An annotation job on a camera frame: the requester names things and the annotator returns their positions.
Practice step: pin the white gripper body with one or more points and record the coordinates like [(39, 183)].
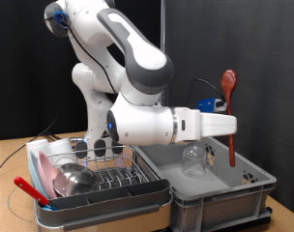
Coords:
[(218, 125)]

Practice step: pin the clear wine glass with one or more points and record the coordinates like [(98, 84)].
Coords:
[(193, 161)]

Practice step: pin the brown wooden stick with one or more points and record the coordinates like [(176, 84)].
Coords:
[(229, 80)]

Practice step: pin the stainless steel pot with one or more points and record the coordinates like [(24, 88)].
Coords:
[(76, 180)]

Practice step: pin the pink plastic plate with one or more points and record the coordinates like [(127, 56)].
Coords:
[(45, 170)]

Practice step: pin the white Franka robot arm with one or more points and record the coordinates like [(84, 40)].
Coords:
[(143, 125)]

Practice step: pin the dark oval rack clip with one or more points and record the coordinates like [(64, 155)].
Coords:
[(81, 150)]

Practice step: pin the grey plastic crate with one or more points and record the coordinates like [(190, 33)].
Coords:
[(230, 206)]

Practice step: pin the dark grey backdrop panel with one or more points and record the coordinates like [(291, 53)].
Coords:
[(266, 48)]

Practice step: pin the white box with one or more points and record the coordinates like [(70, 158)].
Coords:
[(58, 148)]

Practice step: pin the grey cutlery holder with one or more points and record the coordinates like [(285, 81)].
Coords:
[(73, 209)]

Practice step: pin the light blue plastic plate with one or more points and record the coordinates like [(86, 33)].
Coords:
[(32, 170)]

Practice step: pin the black backdrop curtain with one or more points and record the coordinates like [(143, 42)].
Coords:
[(18, 48)]

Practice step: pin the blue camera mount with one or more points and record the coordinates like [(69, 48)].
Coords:
[(206, 104)]

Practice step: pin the aluminium frame post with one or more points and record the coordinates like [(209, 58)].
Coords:
[(162, 25)]

